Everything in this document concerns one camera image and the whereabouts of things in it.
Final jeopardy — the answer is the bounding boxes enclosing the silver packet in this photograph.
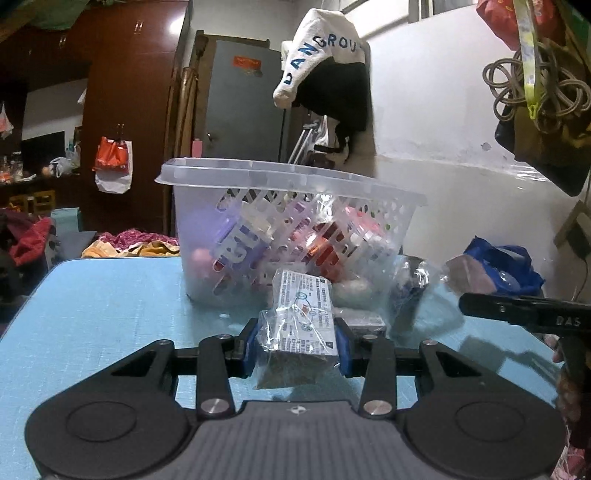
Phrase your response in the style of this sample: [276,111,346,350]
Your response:
[256,269,339,389]

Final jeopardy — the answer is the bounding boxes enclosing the clear plastic perforated basket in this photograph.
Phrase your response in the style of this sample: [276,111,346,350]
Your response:
[156,157,427,307]

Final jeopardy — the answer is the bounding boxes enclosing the person right hand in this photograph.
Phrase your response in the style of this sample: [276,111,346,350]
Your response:
[544,334,581,425]

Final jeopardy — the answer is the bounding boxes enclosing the blue shopping bag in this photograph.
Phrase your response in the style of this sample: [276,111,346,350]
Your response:
[464,236,545,297]

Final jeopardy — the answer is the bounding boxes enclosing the orange white hanging bag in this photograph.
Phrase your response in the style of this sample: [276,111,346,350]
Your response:
[92,137,133,195]

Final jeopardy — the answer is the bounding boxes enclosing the grey door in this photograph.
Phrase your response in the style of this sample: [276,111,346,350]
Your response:
[199,40,286,162]

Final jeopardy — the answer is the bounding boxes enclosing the dark red wooden wardrobe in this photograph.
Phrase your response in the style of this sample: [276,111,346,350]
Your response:
[1,1,191,233]

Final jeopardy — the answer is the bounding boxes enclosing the white cap with blue letters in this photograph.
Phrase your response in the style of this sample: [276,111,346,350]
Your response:
[273,8,366,109]

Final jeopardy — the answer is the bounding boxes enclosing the coiled beige cord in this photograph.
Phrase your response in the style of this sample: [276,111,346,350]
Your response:
[482,38,591,135]

